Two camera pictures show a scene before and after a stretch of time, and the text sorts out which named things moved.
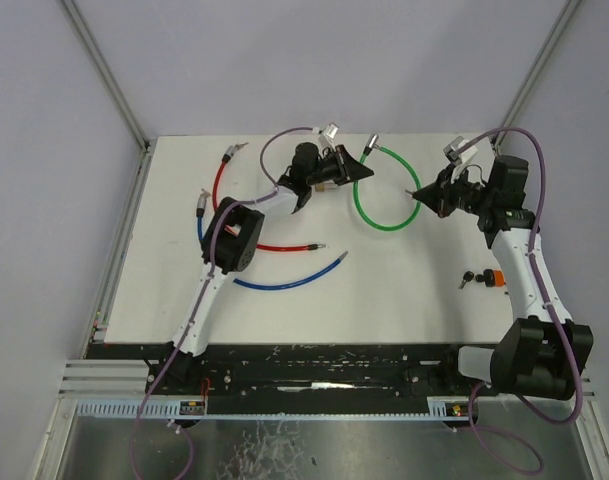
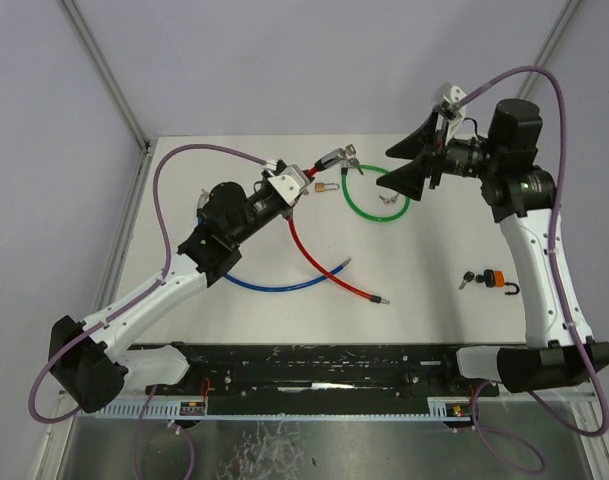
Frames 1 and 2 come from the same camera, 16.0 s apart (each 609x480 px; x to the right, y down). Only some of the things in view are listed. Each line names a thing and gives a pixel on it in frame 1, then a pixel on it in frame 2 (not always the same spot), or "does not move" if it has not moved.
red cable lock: x=230 y=153 → x=334 y=157
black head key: x=467 y=277 does not move
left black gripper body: x=330 y=166 → x=287 y=212
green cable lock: x=372 y=143 → x=351 y=205
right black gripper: x=438 y=196 → x=419 y=148
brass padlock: x=321 y=187 does not move
